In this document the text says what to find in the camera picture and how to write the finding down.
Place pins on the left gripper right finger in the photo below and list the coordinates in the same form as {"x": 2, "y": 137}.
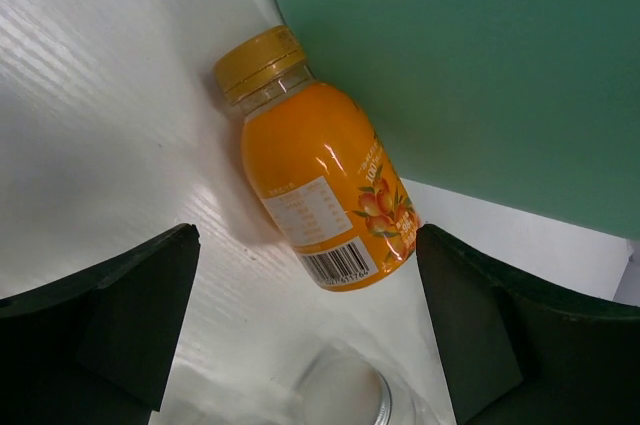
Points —
{"x": 517, "y": 349}

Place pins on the small orange juice bottle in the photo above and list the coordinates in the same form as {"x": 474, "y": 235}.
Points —
{"x": 317, "y": 165}

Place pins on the green plastic bin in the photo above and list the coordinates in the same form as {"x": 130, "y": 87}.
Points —
{"x": 532, "y": 104}

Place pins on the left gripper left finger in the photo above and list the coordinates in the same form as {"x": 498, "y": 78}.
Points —
{"x": 97, "y": 346}

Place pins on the crushed clear blue-label bottle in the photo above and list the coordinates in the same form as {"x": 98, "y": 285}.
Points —
{"x": 335, "y": 384}

